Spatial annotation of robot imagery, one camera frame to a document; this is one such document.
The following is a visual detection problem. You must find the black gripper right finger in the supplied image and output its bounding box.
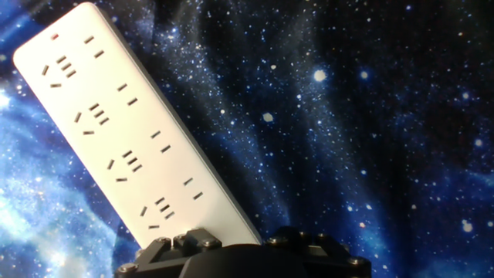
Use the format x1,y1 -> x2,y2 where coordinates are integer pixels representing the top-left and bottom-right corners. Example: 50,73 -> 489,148
264,225 -> 374,278

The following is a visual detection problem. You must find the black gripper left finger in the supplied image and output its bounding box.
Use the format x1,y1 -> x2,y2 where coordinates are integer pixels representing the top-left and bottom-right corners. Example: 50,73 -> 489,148
114,227 -> 223,278

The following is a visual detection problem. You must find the white power strip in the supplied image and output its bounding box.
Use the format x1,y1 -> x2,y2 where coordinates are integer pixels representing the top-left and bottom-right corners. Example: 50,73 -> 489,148
12,2 -> 263,250

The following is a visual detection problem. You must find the galaxy and forest print cloth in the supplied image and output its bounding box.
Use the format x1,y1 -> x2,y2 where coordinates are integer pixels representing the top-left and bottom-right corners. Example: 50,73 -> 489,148
0,0 -> 494,278

